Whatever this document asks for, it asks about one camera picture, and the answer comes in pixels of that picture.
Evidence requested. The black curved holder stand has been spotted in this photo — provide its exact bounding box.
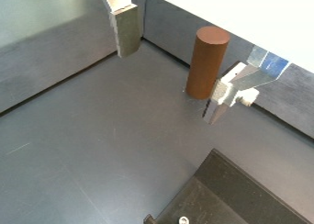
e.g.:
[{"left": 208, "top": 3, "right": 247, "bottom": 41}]
[{"left": 142, "top": 149, "right": 314, "bottom": 224}]

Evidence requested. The brown round cylinder peg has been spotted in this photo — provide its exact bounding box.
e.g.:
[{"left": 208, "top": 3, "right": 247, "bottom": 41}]
[{"left": 187, "top": 26, "right": 229, "bottom": 99}]

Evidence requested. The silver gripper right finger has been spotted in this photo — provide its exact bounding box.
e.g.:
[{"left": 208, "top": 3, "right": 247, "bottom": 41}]
[{"left": 201, "top": 46, "right": 289, "bottom": 124}]

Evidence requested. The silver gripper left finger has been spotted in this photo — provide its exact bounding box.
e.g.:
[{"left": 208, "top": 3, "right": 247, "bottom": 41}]
[{"left": 102, "top": 0, "right": 141, "bottom": 58}]

